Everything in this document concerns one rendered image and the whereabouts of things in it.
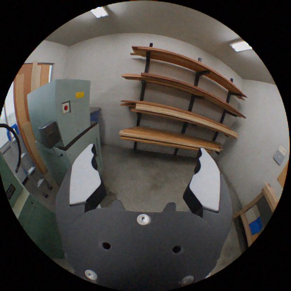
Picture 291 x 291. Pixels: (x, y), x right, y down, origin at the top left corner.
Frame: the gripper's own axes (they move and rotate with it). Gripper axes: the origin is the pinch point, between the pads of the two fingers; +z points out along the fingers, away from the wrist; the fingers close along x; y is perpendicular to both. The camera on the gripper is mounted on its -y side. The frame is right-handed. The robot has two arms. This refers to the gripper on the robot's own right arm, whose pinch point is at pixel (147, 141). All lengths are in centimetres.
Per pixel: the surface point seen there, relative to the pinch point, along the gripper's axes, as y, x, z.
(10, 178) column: 17, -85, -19
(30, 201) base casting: 38, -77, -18
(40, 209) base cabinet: 51, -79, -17
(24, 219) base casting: 39, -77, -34
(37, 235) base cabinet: 58, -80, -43
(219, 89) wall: -45, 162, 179
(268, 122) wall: -21, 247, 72
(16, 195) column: 29, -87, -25
